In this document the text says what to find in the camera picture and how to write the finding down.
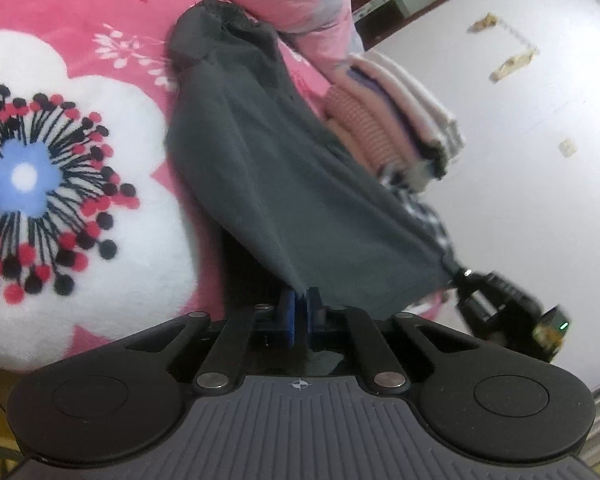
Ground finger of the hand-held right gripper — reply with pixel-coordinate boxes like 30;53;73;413
455;294;492;335
449;267;502;302

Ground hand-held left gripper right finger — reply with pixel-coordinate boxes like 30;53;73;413
305;287;482;393

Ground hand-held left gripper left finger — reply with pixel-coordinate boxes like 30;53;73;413
122;290;299;392

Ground dark grey pants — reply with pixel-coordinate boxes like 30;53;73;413
164;0;462;376

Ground stack of folded clothes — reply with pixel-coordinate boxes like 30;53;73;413
322;50;467;193

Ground black white plaid garment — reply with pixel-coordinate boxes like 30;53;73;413
379;165;457;263

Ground pink floral blanket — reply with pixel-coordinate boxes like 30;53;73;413
0;0;453;376

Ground peeling wall hook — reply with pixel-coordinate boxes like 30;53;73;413
489;49;539;84
467;12;502;36

